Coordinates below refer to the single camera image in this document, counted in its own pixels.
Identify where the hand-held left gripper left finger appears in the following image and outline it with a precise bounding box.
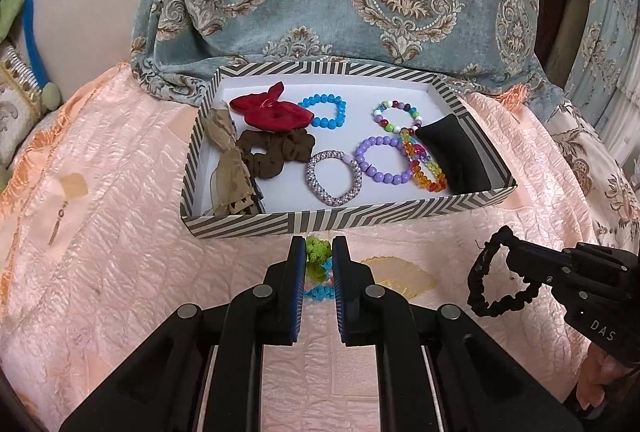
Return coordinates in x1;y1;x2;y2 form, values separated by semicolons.
59;236;307;432

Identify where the cream cushion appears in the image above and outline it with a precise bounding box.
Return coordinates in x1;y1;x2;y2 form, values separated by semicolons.
27;0;168;113

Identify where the ornate embroidered cushion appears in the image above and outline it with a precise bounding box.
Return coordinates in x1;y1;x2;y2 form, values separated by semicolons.
0;43;53;170

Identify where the grey white striped box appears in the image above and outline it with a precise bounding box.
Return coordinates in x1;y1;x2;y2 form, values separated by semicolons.
180;61;518;240

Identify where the black scrunchie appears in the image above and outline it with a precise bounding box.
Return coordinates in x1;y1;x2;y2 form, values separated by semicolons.
466;225;544;318

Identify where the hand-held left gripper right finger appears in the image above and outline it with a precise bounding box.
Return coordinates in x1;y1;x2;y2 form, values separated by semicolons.
332;236;586;432

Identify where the gold drop earring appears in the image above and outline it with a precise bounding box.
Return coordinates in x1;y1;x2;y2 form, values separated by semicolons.
46;198;72;246

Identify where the green blue plush toy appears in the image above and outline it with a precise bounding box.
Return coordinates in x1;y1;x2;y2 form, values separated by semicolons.
0;0;64;113

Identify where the rainbow crystal bracelet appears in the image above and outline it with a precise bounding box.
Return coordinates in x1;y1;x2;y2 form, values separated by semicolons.
400;128;449;193

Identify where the blue bead bracelet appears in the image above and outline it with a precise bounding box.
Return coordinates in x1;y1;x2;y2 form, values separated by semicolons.
298;93;348;129

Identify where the green frilly hair tie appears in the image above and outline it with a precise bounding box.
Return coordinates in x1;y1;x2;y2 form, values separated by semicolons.
304;236;335;279

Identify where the turquoise frilly hair tie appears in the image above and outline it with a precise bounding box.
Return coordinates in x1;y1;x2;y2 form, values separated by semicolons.
304;283;337;304

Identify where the multicoloured round bead bracelet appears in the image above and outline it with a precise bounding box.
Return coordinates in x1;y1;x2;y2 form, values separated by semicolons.
371;99;425;136

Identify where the purple bead bracelet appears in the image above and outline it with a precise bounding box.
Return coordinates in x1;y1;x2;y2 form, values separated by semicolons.
354;135;412;184

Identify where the brown scrunchie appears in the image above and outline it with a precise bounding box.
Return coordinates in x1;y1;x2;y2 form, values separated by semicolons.
236;132;317;178

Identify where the peach quilted blanket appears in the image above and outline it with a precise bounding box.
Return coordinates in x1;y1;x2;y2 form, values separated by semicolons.
0;61;618;432

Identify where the yellow sheer fan-shaped piece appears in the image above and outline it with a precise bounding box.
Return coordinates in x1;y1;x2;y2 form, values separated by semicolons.
360;254;439;304

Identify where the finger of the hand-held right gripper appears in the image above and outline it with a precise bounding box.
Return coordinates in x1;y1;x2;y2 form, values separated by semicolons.
504;237;583;275
522;269;590;319

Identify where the black cloth pouch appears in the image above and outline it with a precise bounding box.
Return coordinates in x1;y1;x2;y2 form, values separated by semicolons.
415;114;492;194

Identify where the red velvet bow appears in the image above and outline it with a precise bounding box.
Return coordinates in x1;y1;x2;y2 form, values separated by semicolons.
229;81;316;133

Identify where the beige sheer bow clip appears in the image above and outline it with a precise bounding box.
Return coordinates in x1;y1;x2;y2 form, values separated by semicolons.
201;108;267;216

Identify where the person's right hand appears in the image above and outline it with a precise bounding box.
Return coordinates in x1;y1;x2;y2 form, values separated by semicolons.
575;342;640;413

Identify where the silver beaded bracelet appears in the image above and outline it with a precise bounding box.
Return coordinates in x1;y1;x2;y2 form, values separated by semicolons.
306;150;363;207

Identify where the light blue patterned cloth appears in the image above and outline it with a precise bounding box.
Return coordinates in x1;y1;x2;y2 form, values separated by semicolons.
542;0;640;243

